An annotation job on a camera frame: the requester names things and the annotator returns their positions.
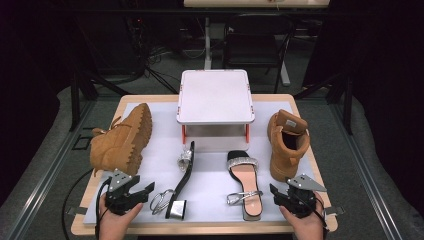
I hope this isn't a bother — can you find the white two-tier shoe rack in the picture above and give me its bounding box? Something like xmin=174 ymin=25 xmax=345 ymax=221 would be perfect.
xmin=175 ymin=68 xmax=257 ymax=154

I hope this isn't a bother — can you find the tan suede lace-up boot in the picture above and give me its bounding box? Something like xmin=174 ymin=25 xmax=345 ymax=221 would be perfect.
xmin=88 ymin=102 xmax=154 ymax=177
xmin=266 ymin=108 xmax=312 ymax=183

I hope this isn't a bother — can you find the metal table clip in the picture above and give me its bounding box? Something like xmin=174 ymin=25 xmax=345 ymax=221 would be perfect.
xmin=324 ymin=205 xmax=346 ymax=216
xmin=66 ymin=206 xmax=89 ymax=217

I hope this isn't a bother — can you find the black chair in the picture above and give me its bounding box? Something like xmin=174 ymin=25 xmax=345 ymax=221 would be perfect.
xmin=222 ymin=13 xmax=297 ymax=95

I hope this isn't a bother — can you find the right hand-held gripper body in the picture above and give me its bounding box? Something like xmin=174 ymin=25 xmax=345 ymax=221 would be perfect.
xmin=281 ymin=173 xmax=328 ymax=220

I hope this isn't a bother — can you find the white table mat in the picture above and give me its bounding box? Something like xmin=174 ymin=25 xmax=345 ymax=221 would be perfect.
xmin=83 ymin=100 xmax=329 ymax=225

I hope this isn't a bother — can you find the aluminium floor rail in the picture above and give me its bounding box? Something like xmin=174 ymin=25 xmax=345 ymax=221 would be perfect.
xmin=329 ymin=102 xmax=405 ymax=240
xmin=5 ymin=99 xmax=98 ymax=240

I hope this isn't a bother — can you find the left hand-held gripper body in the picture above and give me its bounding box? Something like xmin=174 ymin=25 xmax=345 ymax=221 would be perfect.
xmin=104 ymin=169 xmax=138 ymax=216

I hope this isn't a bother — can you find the white desk leg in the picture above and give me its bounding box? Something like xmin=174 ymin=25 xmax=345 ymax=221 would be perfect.
xmin=203 ymin=16 xmax=213 ymax=71
xmin=279 ymin=59 xmax=292 ymax=87

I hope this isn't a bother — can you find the person's right hand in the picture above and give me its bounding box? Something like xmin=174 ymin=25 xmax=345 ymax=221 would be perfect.
xmin=278 ymin=191 xmax=326 ymax=240

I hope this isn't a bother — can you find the black rhinestone heeled sandal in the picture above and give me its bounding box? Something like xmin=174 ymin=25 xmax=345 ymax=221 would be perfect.
xmin=148 ymin=140 xmax=196 ymax=221
xmin=226 ymin=149 xmax=265 ymax=222

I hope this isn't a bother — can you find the person's left hand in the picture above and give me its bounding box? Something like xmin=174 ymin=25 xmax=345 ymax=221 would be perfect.
xmin=98 ymin=193 xmax=145 ymax=240

